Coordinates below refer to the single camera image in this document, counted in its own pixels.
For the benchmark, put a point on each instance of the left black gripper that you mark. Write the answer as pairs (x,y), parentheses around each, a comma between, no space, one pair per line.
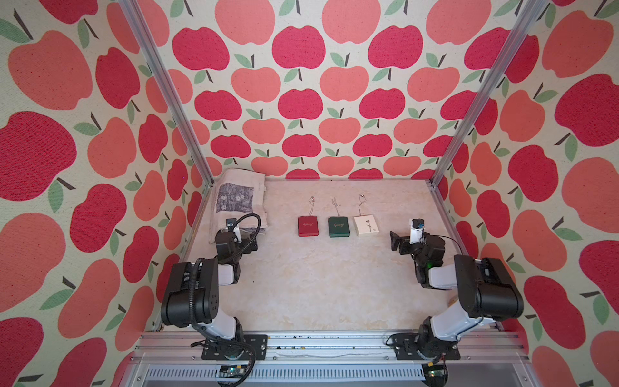
(245,243)

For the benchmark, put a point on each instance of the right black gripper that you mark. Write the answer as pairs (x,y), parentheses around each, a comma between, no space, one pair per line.
(405,244)

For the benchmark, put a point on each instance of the cream lift-off box lid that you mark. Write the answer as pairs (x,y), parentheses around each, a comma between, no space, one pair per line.
(366,225)

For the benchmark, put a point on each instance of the red jewelry box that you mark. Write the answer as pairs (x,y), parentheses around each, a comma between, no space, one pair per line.
(308,226)

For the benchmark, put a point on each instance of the green jewelry box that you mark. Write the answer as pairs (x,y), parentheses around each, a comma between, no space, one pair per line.
(339,227)

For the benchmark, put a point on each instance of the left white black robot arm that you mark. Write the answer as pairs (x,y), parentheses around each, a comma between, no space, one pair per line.
(191,298)

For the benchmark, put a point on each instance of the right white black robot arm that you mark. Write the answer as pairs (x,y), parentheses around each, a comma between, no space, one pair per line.
(486,291)

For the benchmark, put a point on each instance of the folded beige patterned cloth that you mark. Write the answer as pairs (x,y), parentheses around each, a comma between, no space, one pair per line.
(237,192)

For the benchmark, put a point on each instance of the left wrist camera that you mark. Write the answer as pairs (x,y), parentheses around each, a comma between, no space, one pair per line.
(233,226)

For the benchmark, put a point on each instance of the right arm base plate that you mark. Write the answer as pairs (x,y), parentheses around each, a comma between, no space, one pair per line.
(415,347)

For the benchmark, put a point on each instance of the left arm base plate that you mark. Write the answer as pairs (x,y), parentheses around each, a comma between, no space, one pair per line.
(234,351)

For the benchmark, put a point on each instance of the left aluminium frame post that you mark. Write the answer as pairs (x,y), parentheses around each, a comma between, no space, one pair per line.
(139,26)

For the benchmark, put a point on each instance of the aluminium frame post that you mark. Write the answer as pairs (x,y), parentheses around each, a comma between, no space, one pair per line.
(527,18)
(139,26)

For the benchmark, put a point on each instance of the right aluminium frame post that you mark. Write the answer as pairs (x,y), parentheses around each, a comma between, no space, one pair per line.
(527,18)

